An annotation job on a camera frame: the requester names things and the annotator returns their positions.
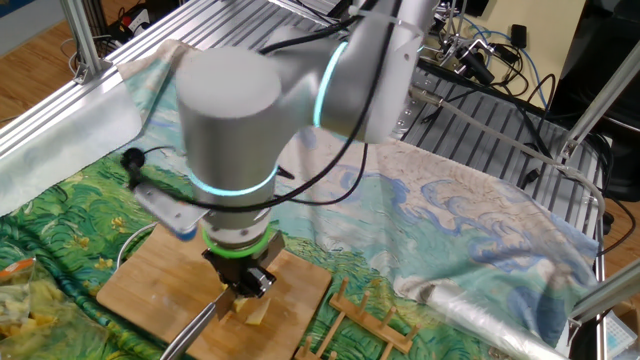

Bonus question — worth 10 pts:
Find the steel cleaver knife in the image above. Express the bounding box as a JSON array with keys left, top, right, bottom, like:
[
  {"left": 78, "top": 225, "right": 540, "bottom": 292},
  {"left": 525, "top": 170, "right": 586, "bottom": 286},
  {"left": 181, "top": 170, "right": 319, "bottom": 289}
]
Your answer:
[{"left": 159, "top": 232, "right": 287, "bottom": 360}]

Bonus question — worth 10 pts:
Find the painted landscape tablecloth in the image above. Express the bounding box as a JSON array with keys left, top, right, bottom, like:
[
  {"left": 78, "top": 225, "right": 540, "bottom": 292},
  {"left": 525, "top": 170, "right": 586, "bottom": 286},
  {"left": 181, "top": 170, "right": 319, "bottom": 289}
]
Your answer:
[{"left": 0, "top": 38, "right": 601, "bottom": 360}]

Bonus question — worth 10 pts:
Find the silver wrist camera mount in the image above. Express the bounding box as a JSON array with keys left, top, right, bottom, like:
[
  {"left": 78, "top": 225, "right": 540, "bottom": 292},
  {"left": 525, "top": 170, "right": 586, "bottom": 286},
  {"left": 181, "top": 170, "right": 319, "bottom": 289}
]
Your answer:
[{"left": 132, "top": 180, "right": 211, "bottom": 241}]

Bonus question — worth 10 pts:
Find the wooden cutting board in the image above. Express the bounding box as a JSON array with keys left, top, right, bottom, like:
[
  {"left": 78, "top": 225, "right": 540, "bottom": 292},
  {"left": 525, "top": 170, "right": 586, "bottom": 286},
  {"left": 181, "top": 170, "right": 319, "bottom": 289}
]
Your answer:
[{"left": 95, "top": 222, "right": 333, "bottom": 360}]

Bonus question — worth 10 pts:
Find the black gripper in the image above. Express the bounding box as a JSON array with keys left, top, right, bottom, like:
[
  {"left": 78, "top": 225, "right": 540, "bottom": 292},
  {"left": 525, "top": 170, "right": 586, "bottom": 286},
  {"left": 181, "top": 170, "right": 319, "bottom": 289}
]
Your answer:
[{"left": 201, "top": 247, "right": 277, "bottom": 300}]

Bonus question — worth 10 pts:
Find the blue cable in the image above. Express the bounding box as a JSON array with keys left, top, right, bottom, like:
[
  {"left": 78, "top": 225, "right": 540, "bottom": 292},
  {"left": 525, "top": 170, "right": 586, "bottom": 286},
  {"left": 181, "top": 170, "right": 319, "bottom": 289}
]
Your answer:
[{"left": 457, "top": 17, "right": 551, "bottom": 109}]

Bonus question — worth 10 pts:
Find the large black case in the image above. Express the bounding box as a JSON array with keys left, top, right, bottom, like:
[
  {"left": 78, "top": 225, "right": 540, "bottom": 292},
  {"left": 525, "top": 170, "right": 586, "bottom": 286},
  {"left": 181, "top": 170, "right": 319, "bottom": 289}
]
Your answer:
[{"left": 547, "top": 0, "right": 640, "bottom": 204}]

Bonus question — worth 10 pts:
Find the bag of chopped potato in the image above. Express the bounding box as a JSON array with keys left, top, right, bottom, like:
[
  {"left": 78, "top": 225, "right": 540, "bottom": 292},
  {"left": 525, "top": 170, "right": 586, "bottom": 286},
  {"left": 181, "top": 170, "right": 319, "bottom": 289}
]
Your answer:
[{"left": 0, "top": 257, "right": 109, "bottom": 360}]

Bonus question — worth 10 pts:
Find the black plug connector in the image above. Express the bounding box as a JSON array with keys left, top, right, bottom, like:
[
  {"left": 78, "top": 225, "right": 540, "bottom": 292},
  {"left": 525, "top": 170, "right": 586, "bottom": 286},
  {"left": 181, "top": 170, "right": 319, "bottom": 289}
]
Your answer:
[{"left": 519, "top": 168, "right": 541, "bottom": 189}]

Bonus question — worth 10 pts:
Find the thin yellow potato slice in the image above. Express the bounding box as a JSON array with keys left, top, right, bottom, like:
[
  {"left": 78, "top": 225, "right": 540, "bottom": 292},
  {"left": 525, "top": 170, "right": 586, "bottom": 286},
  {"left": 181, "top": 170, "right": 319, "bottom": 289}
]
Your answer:
[{"left": 244, "top": 298, "right": 273, "bottom": 327}]

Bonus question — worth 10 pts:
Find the white grid tray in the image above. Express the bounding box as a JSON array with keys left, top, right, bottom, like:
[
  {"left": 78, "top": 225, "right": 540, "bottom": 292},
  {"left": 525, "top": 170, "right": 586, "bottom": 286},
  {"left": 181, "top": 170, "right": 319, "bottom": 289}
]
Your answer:
[{"left": 602, "top": 310, "right": 640, "bottom": 360}]

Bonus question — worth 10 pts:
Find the thin black cable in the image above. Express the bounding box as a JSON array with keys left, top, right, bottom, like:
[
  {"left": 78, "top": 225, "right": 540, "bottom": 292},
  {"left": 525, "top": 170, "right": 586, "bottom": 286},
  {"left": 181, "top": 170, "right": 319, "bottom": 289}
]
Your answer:
[{"left": 277, "top": 142, "right": 370, "bottom": 207}]

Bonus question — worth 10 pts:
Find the clear plastic wrap roll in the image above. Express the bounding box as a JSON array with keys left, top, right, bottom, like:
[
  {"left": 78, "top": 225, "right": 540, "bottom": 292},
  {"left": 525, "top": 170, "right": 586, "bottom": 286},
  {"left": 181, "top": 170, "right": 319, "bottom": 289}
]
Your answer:
[{"left": 422, "top": 282, "right": 571, "bottom": 360}]

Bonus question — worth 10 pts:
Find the thick black cable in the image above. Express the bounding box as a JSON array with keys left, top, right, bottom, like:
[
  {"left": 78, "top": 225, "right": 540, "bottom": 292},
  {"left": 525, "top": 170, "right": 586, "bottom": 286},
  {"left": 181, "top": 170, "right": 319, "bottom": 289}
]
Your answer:
[{"left": 121, "top": 9, "right": 396, "bottom": 214}]

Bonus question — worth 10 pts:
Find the black power adapter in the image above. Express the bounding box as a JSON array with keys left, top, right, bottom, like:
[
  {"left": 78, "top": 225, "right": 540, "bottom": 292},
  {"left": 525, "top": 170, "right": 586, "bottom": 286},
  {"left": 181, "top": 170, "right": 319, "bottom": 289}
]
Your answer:
[{"left": 509, "top": 23, "right": 529, "bottom": 50}]

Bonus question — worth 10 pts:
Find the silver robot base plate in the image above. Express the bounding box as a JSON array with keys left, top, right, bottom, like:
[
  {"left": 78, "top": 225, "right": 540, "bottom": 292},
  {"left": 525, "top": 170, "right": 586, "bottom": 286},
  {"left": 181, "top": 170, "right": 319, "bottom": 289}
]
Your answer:
[{"left": 392, "top": 94, "right": 426, "bottom": 136}]

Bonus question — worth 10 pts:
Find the power strip red switch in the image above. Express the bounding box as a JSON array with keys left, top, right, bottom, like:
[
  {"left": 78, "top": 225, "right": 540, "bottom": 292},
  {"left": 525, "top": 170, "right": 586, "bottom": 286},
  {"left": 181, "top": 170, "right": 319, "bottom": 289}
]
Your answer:
[{"left": 112, "top": 3, "right": 151, "bottom": 44}]

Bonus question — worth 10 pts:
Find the black clamp mount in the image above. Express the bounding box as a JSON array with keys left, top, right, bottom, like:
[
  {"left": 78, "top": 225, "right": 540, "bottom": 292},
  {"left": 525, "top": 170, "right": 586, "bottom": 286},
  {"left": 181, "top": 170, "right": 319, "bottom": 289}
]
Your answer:
[{"left": 439, "top": 37, "right": 496, "bottom": 86}]

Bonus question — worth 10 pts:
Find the aluminium frame post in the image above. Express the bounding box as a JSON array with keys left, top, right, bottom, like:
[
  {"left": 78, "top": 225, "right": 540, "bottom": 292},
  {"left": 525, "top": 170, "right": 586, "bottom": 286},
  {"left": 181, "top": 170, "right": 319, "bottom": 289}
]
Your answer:
[
  {"left": 568, "top": 259, "right": 640, "bottom": 326},
  {"left": 59, "top": 0, "right": 109, "bottom": 85},
  {"left": 557, "top": 39, "right": 640, "bottom": 161}
]

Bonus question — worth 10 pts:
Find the grey hose metal connector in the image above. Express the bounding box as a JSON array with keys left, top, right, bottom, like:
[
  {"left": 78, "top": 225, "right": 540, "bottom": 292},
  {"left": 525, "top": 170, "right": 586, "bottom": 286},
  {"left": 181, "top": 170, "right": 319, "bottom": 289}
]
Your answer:
[{"left": 408, "top": 84, "right": 607, "bottom": 224}]

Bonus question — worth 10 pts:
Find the wooden peg rack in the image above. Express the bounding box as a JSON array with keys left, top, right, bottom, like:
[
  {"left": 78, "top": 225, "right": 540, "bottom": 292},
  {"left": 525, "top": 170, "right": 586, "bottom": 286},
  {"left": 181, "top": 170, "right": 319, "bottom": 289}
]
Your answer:
[{"left": 293, "top": 277, "right": 421, "bottom": 360}]

